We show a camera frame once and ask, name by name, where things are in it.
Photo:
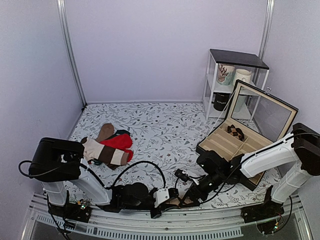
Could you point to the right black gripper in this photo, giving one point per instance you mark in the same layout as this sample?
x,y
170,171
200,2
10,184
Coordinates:
x,y
194,198

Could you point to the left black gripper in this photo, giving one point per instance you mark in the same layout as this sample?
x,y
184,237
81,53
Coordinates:
x,y
161,208

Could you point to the beige striped ribbed sock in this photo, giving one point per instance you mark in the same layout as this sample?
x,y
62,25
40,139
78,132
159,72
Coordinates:
x,y
175,202

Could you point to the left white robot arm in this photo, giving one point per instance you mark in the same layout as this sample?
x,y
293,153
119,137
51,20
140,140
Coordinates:
x,y
56,161

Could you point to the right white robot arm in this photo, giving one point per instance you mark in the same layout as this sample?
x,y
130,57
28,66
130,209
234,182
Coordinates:
x,y
301,146

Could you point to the floral tablecloth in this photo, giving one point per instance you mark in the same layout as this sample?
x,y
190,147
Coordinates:
x,y
164,139

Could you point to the brown argyle rolled sock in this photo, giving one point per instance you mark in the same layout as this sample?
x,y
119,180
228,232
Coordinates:
x,y
235,132

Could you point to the red sock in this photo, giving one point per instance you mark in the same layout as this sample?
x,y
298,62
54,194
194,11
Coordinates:
x,y
122,144

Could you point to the dark green sock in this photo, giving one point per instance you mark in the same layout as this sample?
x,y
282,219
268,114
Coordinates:
x,y
120,132

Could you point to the black compartment organizer box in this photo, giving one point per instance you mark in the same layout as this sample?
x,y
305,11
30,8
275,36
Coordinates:
x,y
263,119

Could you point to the tan brown sock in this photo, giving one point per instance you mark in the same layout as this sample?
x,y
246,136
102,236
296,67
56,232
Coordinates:
x,y
106,131

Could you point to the brown beige block sock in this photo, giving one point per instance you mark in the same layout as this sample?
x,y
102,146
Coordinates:
x,y
111,157

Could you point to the black mug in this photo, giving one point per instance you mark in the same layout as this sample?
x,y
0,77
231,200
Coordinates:
x,y
220,101

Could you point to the pale green mug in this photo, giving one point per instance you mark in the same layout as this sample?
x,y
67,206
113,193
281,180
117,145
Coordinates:
x,y
241,99

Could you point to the floral pattern mug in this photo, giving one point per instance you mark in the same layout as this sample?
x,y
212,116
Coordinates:
x,y
225,74

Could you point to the cream white mug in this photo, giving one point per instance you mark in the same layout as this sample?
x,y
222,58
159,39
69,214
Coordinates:
x,y
242,75

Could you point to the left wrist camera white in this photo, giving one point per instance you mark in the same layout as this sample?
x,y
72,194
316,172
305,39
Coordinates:
x,y
160,196

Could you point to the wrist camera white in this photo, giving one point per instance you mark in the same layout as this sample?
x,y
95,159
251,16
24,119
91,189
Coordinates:
x,y
185,176
160,196

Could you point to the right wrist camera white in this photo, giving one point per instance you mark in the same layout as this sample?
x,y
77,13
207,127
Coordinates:
x,y
185,176

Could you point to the aluminium front rail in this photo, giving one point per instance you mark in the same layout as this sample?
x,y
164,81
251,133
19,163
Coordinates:
x,y
194,224

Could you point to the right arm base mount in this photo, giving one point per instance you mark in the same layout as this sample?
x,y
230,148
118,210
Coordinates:
x,y
265,210

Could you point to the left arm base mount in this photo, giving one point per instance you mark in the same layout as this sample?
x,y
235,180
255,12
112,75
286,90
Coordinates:
x,y
78,211

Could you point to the white frame glass shelf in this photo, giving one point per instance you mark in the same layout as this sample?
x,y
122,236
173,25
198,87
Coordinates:
x,y
242,60

